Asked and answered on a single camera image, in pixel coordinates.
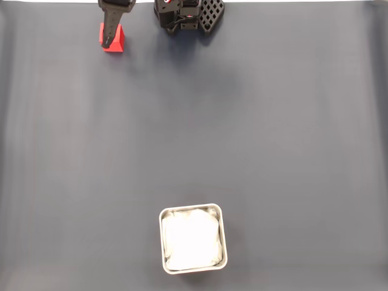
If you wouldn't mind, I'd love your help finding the red cube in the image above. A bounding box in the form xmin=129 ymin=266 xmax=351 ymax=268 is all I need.
xmin=99 ymin=23 xmax=126 ymax=54

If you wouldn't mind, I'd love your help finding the beige square box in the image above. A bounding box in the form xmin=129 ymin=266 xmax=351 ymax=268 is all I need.
xmin=158 ymin=203 xmax=229 ymax=275

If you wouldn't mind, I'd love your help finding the dark blue table mat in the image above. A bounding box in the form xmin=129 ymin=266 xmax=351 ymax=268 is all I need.
xmin=0 ymin=2 xmax=388 ymax=291

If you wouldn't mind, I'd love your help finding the white tissue paper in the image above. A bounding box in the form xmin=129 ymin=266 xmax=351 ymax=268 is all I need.
xmin=161 ymin=207 xmax=221 ymax=271

